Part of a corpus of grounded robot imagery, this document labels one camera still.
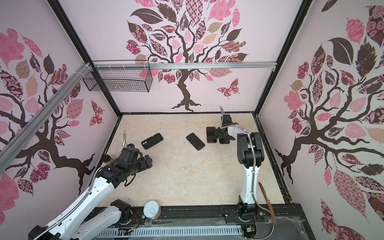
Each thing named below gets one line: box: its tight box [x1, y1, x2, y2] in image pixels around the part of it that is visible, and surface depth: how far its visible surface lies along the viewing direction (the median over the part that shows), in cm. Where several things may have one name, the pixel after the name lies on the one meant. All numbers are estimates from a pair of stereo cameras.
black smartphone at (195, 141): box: [186, 133, 206, 151], surface depth 106 cm
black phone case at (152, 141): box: [141, 133, 164, 150], surface depth 106 cm
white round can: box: [143, 200, 162, 220], surface depth 72 cm
